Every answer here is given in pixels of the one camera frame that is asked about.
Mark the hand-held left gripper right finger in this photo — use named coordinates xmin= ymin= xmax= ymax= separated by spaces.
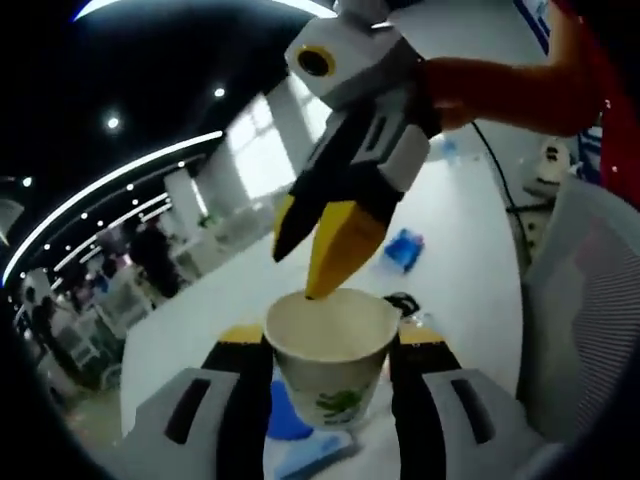
xmin=392 ymin=325 xmax=545 ymax=480

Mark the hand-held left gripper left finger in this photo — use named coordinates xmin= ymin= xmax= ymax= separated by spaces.
xmin=122 ymin=323 xmax=274 ymax=480

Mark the blue plastic packet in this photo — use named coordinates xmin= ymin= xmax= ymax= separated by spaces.
xmin=383 ymin=228 xmax=427 ymax=274

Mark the white paper cup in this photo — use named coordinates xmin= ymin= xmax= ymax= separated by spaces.
xmin=264 ymin=288 xmax=401 ymax=432

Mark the clear bag with blue puff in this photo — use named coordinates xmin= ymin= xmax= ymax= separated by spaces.
xmin=263 ymin=378 xmax=362 ymax=477

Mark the person's right hand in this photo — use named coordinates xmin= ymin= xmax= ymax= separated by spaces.
xmin=417 ymin=57 xmax=507 ymax=137

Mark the black tripod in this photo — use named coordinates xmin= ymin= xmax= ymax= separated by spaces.
xmin=504 ymin=197 xmax=552 ymax=262

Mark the grey mesh office chair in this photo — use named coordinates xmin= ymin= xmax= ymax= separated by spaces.
xmin=518 ymin=174 xmax=640 ymax=444

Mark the white device on tripod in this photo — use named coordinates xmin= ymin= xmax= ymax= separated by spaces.
xmin=538 ymin=137 xmax=572 ymax=187

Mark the person's red clothing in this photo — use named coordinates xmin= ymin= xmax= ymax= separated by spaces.
xmin=597 ymin=49 xmax=640 ymax=206

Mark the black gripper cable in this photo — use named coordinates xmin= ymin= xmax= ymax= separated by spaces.
xmin=471 ymin=121 xmax=534 ymax=261

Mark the blue framed wall poster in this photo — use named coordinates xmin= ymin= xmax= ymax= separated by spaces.
xmin=514 ymin=0 xmax=554 ymax=51

